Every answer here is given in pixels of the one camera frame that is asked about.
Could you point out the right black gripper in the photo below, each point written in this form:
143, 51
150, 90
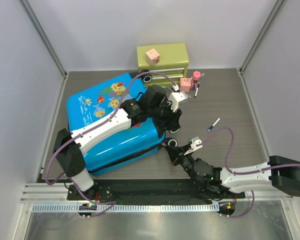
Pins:
174, 151

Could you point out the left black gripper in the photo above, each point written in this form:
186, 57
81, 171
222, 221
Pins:
171, 121

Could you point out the blue fish-print suitcase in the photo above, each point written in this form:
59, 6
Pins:
89, 105

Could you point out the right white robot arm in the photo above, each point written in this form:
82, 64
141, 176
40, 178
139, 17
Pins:
279, 173

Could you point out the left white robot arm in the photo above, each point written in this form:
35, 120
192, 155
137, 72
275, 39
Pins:
136, 127

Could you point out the pink cube on table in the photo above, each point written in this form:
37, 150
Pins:
185, 84

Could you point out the black white marker pen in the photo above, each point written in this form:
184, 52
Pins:
196, 90

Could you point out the green drawer cabinet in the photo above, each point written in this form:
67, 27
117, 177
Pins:
173, 60

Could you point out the pink cube on cabinet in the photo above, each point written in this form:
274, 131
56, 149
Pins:
152, 57

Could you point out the pink capped bottle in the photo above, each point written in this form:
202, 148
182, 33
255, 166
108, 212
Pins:
195, 79

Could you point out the white blue marker pen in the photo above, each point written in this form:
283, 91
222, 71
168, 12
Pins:
214, 124

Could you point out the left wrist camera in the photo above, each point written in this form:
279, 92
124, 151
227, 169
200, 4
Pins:
176, 98

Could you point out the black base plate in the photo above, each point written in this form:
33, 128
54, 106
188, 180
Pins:
142, 191

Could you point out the aluminium rail frame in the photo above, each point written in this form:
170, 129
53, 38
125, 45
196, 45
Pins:
53, 199

